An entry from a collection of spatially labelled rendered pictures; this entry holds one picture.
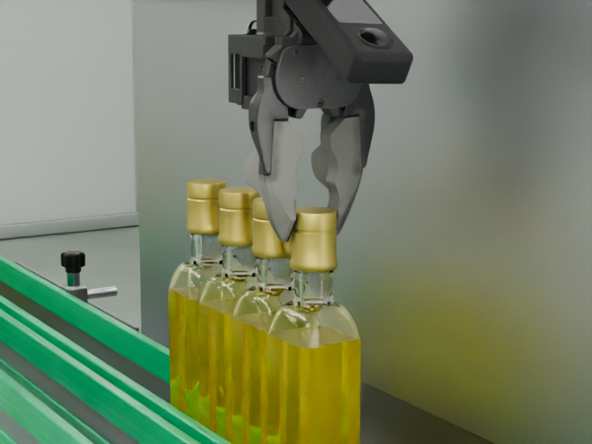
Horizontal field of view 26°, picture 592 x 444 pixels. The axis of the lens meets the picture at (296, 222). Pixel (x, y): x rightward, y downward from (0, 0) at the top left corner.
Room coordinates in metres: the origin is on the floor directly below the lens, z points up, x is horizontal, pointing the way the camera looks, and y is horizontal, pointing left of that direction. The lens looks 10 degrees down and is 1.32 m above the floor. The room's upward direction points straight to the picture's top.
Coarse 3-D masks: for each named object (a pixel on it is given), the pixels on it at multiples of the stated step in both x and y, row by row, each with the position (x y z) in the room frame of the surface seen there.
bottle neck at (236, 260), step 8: (224, 248) 1.03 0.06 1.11; (232, 248) 1.03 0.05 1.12; (240, 248) 1.02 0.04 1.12; (248, 248) 1.03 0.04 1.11; (224, 256) 1.03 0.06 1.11; (232, 256) 1.03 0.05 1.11; (240, 256) 1.03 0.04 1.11; (248, 256) 1.03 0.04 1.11; (224, 264) 1.03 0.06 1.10; (232, 264) 1.03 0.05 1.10; (240, 264) 1.03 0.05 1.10; (248, 264) 1.03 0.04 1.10; (256, 264) 1.04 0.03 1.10; (224, 272) 1.03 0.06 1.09; (232, 272) 1.03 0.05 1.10; (240, 272) 1.02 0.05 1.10; (248, 272) 1.03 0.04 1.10
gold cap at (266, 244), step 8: (256, 200) 0.99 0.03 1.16; (256, 208) 0.98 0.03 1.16; (264, 208) 0.98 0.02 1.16; (256, 216) 0.98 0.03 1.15; (264, 216) 0.98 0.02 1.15; (256, 224) 0.98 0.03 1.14; (264, 224) 0.98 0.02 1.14; (256, 232) 0.98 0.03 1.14; (264, 232) 0.98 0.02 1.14; (272, 232) 0.97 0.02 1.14; (256, 240) 0.98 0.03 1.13; (264, 240) 0.98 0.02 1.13; (272, 240) 0.97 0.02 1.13; (280, 240) 0.97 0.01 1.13; (256, 248) 0.98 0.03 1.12; (264, 248) 0.98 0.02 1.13; (272, 248) 0.97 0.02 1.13; (280, 248) 0.97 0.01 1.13; (288, 248) 0.98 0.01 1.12; (256, 256) 0.98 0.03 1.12; (264, 256) 0.97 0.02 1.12; (272, 256) 0.97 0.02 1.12; (280, 256) 0.97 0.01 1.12; (288, 256) 0.98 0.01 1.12
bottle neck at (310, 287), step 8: (296, 272) 0.93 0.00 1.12; (304, 272) 0.93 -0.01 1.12; (312, 272) 0.93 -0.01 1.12; (320, 272) 0.93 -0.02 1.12; (328, 272) 0.93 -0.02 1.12; (296, 280) 0.94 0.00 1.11; (304, 280) 0.93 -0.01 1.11; (312, 280) 0.93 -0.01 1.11; (320, 280) 0.93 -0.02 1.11; (328, 280) 0.93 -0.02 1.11; (296, 288) 0.94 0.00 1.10; (304, 288) 0.93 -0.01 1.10; (312, 288) 0.93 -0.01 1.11; (320, 288) 0.93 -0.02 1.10; (328, 288) 0.93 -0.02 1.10; (296, 296) 0.94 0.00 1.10; (304, 296) 0.93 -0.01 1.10; (312, 296) 0.93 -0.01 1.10; (320, 296) 0.93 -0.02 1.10; (328, 296) 0.93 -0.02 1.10
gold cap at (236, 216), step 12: (228, 192) 1.03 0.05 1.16; (240, 192) 1.02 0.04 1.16; (252, 192) 1.03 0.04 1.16; (228, 204) 1.02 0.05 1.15; (240, 204) 1.02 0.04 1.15; (252, 204) 1.03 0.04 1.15; (228, 216) 1.02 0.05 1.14; (240, 216) 1.02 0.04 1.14; (252, 216) 1.03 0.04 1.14; (228, 228) 1.02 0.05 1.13; (240, 228) 1.02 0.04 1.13; (252, 228) 1.03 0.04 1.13; (228, 240) 1.02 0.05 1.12; (240, 240) 1.02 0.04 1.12; (252, 240) 1.03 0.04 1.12
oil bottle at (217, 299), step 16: (256, 272) 1.03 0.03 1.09; (208, 288) 1.03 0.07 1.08; (224, 288) 1.01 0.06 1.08; (240, 288) 1.01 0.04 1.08; (208, 304) 1.03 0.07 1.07; (224, 304) 1.01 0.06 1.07; (208, 320) 1.03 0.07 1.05; (224, 320) 1.01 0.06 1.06; (208, 336) 1.03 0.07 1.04; (224, 336) 1.01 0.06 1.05; (208, 352) 1.03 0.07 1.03; (224, 352) 1.01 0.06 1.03; (208, 368) 1.03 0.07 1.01; (224, 368) 1.01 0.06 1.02; (208, 384) 1.03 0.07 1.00; (224, 384) 1.01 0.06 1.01; (208, 400) 1.03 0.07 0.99; (224, 400) 1.01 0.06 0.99; (208, 416) 1.03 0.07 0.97; (224, 416) 1.01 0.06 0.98; (224, 432) 1.01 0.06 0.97
